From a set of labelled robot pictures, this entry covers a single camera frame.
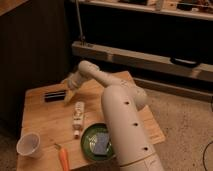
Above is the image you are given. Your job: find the small wooden table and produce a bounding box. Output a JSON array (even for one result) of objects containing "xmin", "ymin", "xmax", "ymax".
[{"xmin": 15, "ymin": 70, "xmax": 167, "ymax": 171}]

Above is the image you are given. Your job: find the metal stand pole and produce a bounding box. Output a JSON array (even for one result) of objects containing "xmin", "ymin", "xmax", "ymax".
[{"xmin": 75, "ymin": 0, "xmax": 85, "ymax": 45}]

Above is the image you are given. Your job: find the long grey case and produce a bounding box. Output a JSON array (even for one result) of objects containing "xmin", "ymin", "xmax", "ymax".
[{"xmin": 71, "ymin": 41, "xmax": 213, "ymax": 82}]

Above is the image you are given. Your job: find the orange toy carrot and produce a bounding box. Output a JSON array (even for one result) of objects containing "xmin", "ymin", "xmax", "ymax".
[{"xmin": 55, "ymin": 144, "xmax": 70, "ymax": 171}]

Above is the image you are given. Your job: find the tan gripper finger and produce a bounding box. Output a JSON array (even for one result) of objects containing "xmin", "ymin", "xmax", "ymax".
[
  {"xmin": 60, "ymin": 78, "xmax": 68, "ymax": 84},
  {"xmin": 64, "ymin": 90, "xmax": 76, "ymax": 105}
]

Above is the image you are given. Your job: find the white glue tube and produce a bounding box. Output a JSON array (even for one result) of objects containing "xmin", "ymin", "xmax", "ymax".
[{"xmin": 72, "ymin": 101, "xmax": 85, "ymax": 139}]

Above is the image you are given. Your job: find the wooden shelf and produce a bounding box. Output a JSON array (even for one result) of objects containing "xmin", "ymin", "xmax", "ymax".
[{"xmin": 78, "ymin": 0, "xmax": 213, "ymax": 21}]

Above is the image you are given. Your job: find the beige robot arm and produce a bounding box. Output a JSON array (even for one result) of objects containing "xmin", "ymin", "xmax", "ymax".
[{"xmin": 63, "ymin": 60, "xmax": 165, "ymax": 171}]

